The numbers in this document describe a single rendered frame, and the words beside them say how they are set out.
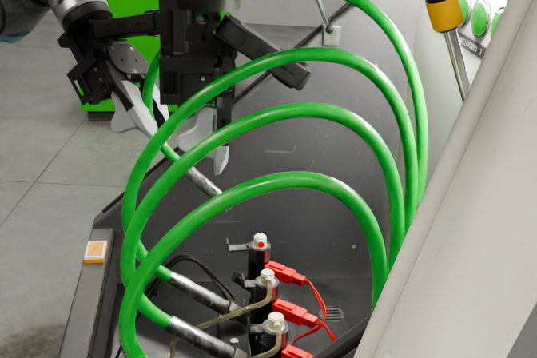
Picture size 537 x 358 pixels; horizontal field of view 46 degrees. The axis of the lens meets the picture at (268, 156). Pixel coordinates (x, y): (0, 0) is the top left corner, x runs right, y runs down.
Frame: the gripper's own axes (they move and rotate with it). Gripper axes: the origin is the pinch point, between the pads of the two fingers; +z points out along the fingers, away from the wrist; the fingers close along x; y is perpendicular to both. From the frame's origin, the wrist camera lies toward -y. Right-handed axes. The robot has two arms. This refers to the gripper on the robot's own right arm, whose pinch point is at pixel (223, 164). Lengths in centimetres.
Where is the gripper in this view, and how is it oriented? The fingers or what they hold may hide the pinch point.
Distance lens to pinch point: 76.5
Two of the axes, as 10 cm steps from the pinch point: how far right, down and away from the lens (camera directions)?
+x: 1.1, 4.1, -9.1
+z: -0.5, 9.1, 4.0
